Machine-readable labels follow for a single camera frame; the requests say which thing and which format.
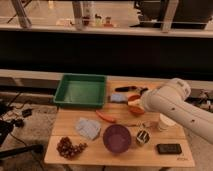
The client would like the light blue cloth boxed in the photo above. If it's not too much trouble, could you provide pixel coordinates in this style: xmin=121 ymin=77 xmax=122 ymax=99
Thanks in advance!
xmin=75 ymin=118 xmax=101 ymax=140

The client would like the blue sponge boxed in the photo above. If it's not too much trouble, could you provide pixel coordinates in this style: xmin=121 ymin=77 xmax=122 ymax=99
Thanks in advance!
xmin=109 ymin=93 xmax=127 ymax=103

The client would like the red bowl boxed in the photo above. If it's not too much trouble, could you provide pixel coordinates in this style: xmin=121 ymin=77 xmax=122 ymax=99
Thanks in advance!
xmin=127 ymin=95 xmax=145 ymax=115

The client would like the small metal can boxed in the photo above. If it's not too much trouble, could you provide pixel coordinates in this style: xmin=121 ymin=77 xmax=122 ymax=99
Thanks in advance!
xmin=136 ymin=130 xmax=150 ymax=146

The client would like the green plastic tray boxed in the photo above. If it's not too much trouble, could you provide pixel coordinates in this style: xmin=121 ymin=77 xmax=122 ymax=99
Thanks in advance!
xmin=53 ymin=74 xmax=106 ymax=109

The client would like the white paper cup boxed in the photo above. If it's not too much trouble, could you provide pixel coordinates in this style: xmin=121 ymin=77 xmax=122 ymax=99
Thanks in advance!
xmin=157 ymin=114 xmax=175 ymax=131

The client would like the orange carrot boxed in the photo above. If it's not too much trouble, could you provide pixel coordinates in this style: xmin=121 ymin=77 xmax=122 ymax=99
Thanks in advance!
xmin=96 ymin=110 xmax=116 ymax=123

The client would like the metal fork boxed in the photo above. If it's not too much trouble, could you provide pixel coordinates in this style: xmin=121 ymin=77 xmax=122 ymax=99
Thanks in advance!
xmin=123 ymin=122 xmax=151 ymax=129

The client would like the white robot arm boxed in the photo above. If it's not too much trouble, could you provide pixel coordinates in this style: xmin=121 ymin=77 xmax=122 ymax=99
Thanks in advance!
xmin=131 ymin=78 xmax=213 ymax=144

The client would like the bunch of red grapes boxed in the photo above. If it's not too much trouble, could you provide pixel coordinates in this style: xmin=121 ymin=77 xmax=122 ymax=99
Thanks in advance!
xmin=57 ymin=137 xmax=88 ymax=160

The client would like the wooden table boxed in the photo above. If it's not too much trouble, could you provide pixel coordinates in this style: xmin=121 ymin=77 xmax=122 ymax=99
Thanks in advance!
xmin=44 ymin=76 xmax=196 ymax=168

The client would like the purple bowl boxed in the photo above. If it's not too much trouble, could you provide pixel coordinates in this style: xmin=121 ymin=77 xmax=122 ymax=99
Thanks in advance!
xmin=103 ymin=124 xmax=132 ymax=154

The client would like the black rectangular remote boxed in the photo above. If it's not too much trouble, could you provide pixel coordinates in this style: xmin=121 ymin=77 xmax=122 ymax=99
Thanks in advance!
xmin=156 ymin=144 xmax=182 ymax=154

